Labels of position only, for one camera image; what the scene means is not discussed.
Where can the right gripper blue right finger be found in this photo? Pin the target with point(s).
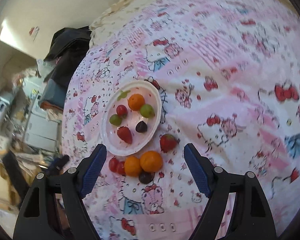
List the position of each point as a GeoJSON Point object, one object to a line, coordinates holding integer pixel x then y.
{"type": "Point", "coordinates": [251, 215]}

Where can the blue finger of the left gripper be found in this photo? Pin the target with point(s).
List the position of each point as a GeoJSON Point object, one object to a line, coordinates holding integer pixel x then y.
{"type": "Point", "coordinates": [57, 165]}

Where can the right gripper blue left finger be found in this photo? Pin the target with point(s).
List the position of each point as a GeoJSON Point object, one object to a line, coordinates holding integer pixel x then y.
{"type": "Point", "coordinates": [38, 216]}

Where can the red cherry tomato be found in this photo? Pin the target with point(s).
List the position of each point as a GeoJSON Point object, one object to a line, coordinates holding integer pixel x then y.
{"type": "Point", "coordinates": [122, 111]}
{"type": "Point", "coordinates": [113, 163]}
{"type": "Point", "coordinates": [120, 169]}

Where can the green grape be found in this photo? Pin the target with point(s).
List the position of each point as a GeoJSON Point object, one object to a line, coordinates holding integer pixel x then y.
{"type": "Point", "coordinates": [115, 120]}
{"type": "Point", "coordinates": [147, 111]}

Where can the red strawberry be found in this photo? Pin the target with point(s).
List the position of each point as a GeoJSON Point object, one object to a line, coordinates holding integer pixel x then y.
{"type": "Point", "coordinates": [124, 134]}
{"type": "Point", "coordinates": [168, 142]}

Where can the orange mandarin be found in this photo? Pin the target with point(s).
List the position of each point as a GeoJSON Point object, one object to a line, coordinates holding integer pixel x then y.
{"type": "Point", "coordinates": [132, 166]}
{"type": "Point", "coordinates": [151, 161]}
{"type": "Point", "coordinates": [135, 102]}

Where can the dark purple grape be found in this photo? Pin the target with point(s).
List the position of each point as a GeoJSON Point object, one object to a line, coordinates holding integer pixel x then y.
{"type": "Point", "coordinates": [141, 127]}
{"type": "Point", "coordinates": [146, 177]}

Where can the white kitchen cabinet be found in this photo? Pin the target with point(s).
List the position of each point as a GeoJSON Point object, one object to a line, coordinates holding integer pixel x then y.
{"type": "Point", "coordinates": [39, 130]}

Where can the pink strawberry plate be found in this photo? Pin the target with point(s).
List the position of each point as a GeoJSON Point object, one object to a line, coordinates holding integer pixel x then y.
{"type": "Point", "coordinates": [108, 132]}

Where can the blue orange chair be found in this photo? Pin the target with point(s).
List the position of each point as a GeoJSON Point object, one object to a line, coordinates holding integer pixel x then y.
{"type": "Point", "coordinates": [54, 95]}

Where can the pink Hello Kitty quilt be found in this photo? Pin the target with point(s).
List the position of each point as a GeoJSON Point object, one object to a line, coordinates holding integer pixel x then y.
{"type": "Point", "coordinates": [228, 74]}

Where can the cream floral blanket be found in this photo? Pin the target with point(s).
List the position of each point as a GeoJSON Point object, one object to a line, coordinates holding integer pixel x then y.
{"type": "Point", "coordinates": [113, 19]}

